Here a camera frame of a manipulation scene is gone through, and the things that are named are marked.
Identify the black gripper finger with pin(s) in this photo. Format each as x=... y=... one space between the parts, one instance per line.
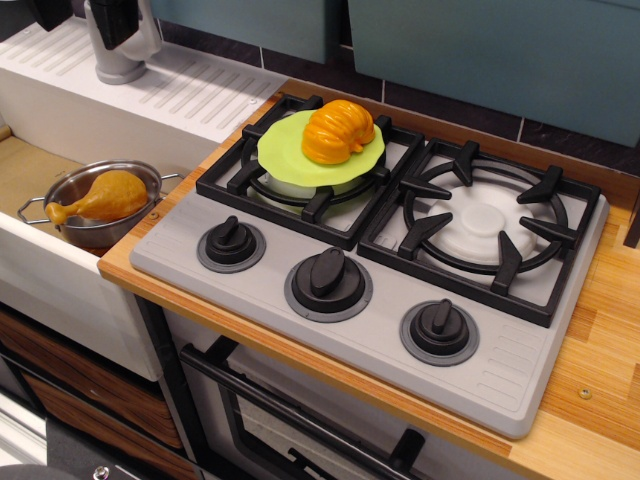
x=50 y=14
x=116 y=20

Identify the toy chicken drumstick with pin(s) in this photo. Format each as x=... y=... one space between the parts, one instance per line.
x=113 y=195

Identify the orange toy pumpkin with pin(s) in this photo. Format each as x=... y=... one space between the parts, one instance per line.
x=336 y=131

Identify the white toy sink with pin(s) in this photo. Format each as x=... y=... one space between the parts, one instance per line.
x=58 y=115

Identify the small steel pot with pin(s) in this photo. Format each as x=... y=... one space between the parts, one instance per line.
x=93 y=234

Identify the light green plate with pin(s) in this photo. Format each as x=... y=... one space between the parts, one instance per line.
x=280 y=154

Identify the grey toy faucet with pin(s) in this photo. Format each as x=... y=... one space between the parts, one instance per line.
x=126 y=62

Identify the black left stove knob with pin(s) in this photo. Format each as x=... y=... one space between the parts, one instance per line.
x=231 y=247

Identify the black stove knob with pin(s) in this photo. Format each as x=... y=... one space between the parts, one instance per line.
x=231 y=247
x=439 y=333
x=329 y=287

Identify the black left burner grate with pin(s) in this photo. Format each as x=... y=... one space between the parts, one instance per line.
x=336 y=215

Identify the black burner grate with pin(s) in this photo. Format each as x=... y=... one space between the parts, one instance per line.
x=511 y=237
x=336 y=215

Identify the black middle stove knob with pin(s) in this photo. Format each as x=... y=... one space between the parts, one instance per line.
x=329 y=287

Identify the wooden drawer fronts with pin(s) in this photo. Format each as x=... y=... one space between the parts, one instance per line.
x=95 y=396

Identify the grey toy stove top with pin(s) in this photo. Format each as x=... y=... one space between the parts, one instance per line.
x=499 y=387

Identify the toy oven door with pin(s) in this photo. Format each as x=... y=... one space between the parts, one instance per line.
x=279 y=423

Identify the black right burner grate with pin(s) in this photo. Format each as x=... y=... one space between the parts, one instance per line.
x=511 y=237

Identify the black right stove knob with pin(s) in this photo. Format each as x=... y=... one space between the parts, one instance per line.
x=439 y=333

